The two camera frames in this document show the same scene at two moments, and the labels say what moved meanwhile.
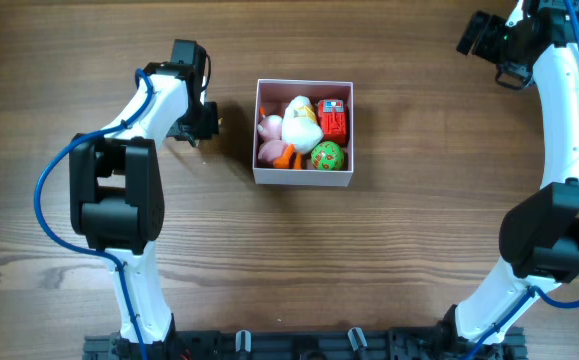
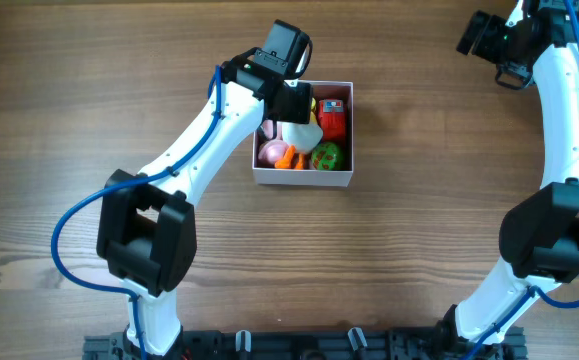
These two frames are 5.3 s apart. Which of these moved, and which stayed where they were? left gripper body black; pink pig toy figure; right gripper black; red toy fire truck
Moved: left gripper body black
Stayed: right gripper black; red toy fire truck; pink pig toy figure
